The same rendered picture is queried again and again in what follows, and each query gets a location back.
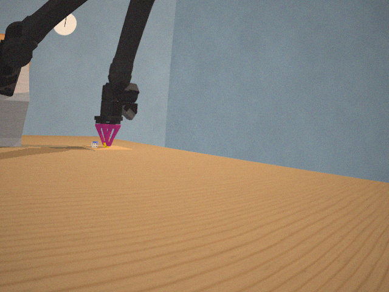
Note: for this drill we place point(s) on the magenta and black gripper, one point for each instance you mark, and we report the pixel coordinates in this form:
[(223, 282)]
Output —
[(105, 113)]

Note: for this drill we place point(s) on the orange mat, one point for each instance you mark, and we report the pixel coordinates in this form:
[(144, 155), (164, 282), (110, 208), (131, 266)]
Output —
[(111, 148)]

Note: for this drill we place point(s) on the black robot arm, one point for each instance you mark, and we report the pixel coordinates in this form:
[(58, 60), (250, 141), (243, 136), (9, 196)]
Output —
[(22, 37)]

